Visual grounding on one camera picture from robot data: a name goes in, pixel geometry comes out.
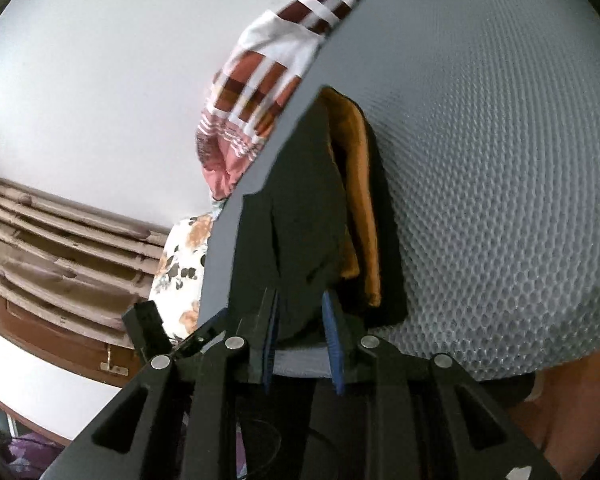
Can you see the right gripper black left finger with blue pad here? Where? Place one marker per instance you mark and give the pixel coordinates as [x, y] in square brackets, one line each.
[260, 328]

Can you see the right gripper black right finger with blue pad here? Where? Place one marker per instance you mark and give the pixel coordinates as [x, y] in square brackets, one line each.
[343, 332]

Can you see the black pants orange lining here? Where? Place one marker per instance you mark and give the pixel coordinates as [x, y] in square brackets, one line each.
[321, 226]

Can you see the white floral pillow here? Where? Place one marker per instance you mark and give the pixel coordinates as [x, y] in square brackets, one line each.
[177, 285]

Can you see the beige pleated curtain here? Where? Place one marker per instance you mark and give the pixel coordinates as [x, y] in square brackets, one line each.
[74, 267]

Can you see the purple cloth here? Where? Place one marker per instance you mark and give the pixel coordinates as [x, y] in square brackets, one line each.
[29, 456]

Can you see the white brown checked blanket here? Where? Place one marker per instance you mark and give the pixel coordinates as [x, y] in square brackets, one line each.
[255, 83]

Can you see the grey textured bed mattress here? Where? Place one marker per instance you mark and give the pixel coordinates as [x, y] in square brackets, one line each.
[487, 118]

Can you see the brown wooden window frame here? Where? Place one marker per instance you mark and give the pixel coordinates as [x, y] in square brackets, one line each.
[87, 357]

